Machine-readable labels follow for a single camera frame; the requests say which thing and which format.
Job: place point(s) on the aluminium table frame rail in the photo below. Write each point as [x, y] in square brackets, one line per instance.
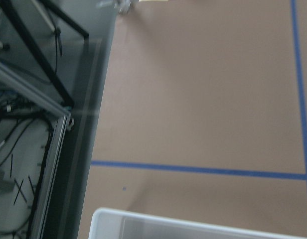
[32, 130]

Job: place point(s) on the clear plastic storage bin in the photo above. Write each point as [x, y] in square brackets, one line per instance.
[107, 223]

